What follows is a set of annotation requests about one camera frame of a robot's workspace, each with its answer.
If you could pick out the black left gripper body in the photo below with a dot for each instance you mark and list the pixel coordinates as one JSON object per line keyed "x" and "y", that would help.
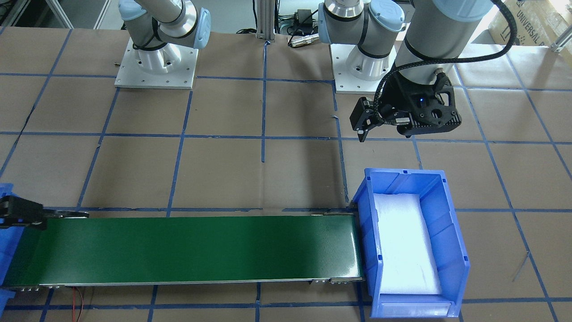
{"x": 399, "y": 97}

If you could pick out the black power adapter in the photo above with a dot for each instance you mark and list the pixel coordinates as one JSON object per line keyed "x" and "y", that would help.
{"x": 304, "y": 18}

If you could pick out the cardboard box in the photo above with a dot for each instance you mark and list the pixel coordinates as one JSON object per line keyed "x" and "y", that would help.
{"x": 539, "y": 22}

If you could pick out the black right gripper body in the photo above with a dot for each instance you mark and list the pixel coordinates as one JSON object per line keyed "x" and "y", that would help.
{"x": 16, "y": 209}

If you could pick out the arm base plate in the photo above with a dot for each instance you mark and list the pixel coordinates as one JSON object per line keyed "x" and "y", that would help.
{"x": 360, "y": 67}
{"x": 171, "y": 67}

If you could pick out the green conveyor belt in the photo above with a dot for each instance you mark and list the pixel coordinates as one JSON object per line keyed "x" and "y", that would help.
{"x": 187, "y": 250}

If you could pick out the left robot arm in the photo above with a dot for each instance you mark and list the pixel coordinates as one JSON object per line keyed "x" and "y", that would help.
{"x": 438, "y": 28}

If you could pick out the blue plastic bin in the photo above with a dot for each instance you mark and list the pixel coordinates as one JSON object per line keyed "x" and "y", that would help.
{"x": 446, "y": 239}
{"x": 9, "y": 239}

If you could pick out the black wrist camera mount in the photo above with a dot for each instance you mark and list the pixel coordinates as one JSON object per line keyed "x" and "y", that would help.
{"x": 431, "y": 108}

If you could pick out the white foam pad bin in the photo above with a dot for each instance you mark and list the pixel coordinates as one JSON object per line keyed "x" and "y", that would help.
{"x": 409, "y": 266}

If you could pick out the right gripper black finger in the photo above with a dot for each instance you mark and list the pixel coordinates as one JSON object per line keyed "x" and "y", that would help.
{"x": 65, "y": 214}

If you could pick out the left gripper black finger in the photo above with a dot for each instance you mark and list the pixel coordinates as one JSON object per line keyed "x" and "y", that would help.
{"x": 362, "y": 134}

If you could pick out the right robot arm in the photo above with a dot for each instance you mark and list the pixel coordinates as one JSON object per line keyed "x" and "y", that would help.
{"x": 163, "y": 33}

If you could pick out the aluminium frame post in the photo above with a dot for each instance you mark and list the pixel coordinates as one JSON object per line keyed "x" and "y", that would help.
{"x": 266, "y": 14}

